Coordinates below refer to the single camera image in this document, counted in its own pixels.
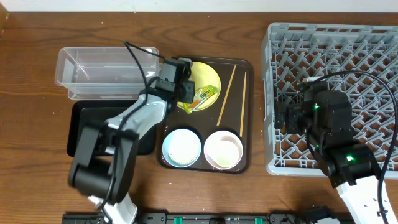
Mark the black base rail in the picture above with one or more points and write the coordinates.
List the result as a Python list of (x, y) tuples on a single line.
[(136, 216)]

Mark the left wooden chopstick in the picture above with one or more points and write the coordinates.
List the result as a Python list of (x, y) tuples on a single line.
[(226, 95)]

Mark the wooden chopstick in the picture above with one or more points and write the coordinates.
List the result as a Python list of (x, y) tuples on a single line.
[(243, 105), (226, 95)]

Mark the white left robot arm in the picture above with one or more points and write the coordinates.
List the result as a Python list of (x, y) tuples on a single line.
[(103, 164)]

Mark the pink bowl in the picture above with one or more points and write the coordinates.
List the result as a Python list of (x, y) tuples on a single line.
[(223, 136)]

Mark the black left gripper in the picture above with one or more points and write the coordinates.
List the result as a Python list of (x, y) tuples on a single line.
[(190, 88)]

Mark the white cup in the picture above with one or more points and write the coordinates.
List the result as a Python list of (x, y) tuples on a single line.
[(223, 154)]

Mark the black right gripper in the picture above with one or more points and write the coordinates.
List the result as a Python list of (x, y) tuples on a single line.
[(282, 115)]

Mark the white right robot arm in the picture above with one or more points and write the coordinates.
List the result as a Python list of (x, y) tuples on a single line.
[(324, 118)]

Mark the yellow round plate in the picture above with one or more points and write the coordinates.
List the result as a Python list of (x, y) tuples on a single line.
[(203, 75)]

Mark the light blue bowl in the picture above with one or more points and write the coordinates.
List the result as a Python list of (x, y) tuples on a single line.
[(165, 150)]

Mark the grey dishwasher rack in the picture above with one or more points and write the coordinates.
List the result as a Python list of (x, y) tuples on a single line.
[(360, 61)]

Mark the right wooden chopstick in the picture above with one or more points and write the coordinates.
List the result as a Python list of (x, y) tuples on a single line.
[(243, 105)]

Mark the dark brown serving tray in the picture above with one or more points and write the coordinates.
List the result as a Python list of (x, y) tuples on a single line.
[(203, 122)]

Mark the white rice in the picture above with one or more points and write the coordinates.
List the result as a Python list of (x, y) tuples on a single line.
[(183, 147)]

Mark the clear plastic waste bin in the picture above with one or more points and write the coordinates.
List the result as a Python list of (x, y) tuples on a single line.
[(105, 73)]

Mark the black food waste tray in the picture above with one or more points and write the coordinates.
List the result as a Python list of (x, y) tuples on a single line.
[(92, 111)]

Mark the green snack wrapper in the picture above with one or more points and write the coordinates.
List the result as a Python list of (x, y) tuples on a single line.
[(203, 98)]

